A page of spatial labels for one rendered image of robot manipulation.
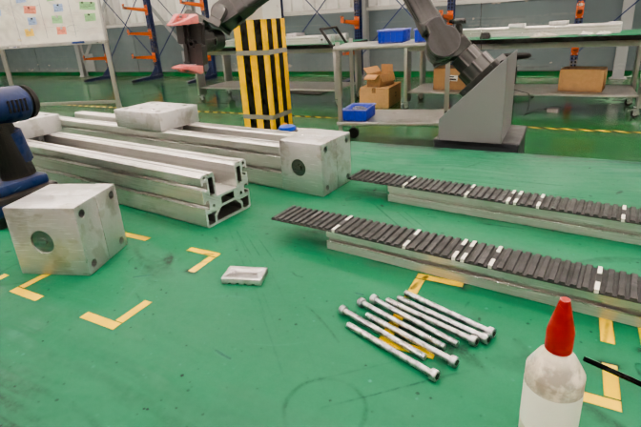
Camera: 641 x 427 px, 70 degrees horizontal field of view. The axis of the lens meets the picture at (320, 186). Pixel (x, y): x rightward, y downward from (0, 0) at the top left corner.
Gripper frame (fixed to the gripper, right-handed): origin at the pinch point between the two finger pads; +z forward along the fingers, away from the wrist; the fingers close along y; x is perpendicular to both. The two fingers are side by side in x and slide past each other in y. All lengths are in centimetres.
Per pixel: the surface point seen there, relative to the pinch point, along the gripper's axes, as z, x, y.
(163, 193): 39.1, 23.7, -18.3
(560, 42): -428, 136, -30
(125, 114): 12.7, -5.7, -14.0
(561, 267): 47, 81, -15
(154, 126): 15.1, 3.7, -15.2
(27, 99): 39.1, -1.5, -5.0
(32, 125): 23.2, -21.9, -15.3
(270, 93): -260, -99, -66
